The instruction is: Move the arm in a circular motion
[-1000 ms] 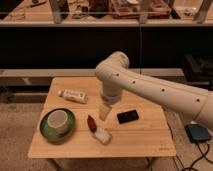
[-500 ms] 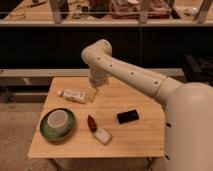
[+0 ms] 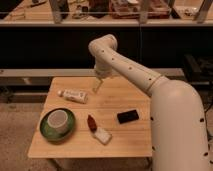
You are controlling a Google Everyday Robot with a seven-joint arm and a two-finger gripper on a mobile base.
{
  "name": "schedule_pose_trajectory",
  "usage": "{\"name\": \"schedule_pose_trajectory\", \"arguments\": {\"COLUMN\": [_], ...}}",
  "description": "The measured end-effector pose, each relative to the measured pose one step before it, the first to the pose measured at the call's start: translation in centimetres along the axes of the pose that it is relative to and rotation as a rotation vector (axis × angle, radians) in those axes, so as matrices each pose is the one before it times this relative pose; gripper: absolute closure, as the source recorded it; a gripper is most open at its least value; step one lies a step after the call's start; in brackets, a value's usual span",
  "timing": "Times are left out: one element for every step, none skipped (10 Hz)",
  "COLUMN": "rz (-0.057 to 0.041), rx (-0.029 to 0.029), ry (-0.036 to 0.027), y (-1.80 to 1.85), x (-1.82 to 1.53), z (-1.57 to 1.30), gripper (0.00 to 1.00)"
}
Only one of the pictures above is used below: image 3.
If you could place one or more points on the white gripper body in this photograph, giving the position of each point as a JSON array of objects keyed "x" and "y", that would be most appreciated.
[{"x": 98, "y": 81}]

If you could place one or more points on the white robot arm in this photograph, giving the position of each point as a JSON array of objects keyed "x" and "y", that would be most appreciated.
[{"x": 178, "y": 124}]

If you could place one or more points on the white tube bottle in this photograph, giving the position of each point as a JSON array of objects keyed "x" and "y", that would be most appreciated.
[{"x": 73, "y": 95}]

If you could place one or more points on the red brown small bottle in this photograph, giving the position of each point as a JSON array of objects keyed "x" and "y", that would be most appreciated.
[{"x": 91, "y": 123}]

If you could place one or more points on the black phone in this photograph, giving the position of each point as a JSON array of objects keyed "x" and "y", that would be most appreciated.
[{"x": 127, "y": 116}]

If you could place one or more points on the wooden folding table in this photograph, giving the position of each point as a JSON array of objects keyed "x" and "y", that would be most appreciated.
[{"x": 116, "y": 95}]

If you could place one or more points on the white cup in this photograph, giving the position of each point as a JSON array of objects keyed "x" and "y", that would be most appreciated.
[{"x": 58, "y": 120}]

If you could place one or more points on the green plate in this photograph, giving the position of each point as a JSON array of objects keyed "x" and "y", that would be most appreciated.
[{"x": 52, "y": 135}]

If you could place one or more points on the long wooden shelf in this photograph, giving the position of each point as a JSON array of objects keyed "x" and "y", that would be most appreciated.
[{"x": 107, "y": 13}]

